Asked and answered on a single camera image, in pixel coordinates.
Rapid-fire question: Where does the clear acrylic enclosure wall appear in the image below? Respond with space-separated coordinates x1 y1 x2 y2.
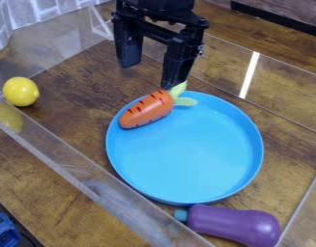
0 3 316 247

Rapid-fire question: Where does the blue device corner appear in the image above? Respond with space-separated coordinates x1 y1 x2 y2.
0 212 21 247

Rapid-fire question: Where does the yellow toy lemon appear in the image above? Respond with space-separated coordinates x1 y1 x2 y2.
3 77 41 107

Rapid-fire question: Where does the dark baseboard strip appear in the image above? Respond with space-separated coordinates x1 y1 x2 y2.
230 0 316 37

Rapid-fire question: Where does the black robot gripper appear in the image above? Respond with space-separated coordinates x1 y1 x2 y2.
113 0 210 90

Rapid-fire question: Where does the orange toy carrot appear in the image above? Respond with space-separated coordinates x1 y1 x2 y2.
120 82 198 128

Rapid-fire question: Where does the purple toy eggplant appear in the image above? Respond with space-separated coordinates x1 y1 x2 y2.
175 205 282 247

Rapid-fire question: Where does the white patterned curtain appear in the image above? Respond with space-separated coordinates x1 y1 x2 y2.
0 0 112 51

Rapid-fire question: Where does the blue round plate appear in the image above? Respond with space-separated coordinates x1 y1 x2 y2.
107 91 265 206

